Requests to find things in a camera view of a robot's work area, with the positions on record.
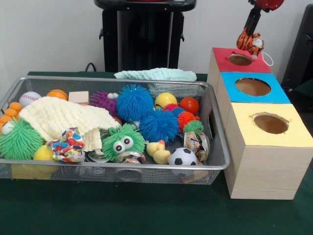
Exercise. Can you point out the clear mesh bin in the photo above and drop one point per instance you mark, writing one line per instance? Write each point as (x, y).
(122, 174)

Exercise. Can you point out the multicoloured patterned cloth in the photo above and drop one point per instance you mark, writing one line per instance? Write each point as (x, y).
(68, 147)

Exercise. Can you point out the wooden box with three holes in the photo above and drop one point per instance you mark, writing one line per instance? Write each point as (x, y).
(266, 161)

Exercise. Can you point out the green spiky ball with face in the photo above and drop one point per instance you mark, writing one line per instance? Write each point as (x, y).
(123, 143)

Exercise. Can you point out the orange striped plush tiger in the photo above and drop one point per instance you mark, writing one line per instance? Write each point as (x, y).
(250, 44)

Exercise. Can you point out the small orange basketball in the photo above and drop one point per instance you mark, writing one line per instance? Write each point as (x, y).
(57, 94)

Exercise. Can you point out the yellow plush toy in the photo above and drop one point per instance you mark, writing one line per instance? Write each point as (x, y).
(159, 152)

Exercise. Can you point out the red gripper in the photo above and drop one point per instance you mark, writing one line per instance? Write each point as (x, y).
(269, 4)

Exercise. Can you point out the purple spiky ball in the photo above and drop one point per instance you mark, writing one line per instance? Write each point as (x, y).
(102, 101)

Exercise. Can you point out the dark green tablecloth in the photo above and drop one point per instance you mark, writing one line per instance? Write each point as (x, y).
(146, 210)

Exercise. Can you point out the small soccer ball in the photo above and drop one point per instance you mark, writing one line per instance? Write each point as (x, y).
(182, 156)

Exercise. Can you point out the black chair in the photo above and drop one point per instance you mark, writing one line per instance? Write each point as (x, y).
(302, 54)

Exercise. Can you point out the cream waffle cloth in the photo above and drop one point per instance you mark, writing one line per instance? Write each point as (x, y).
(58, 117)

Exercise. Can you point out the red ball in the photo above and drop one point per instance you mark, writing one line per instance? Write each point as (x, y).
(189, 105)

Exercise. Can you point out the mint green cloth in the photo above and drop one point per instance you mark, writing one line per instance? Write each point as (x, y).
(156, 74)

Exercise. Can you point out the yellow-green ball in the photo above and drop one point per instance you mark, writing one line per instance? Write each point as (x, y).
(165, 100)

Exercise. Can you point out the white baseball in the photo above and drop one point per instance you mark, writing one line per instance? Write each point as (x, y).
(29, 98)

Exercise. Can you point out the large blue spiky ball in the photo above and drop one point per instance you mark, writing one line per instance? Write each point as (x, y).
(159, 126)

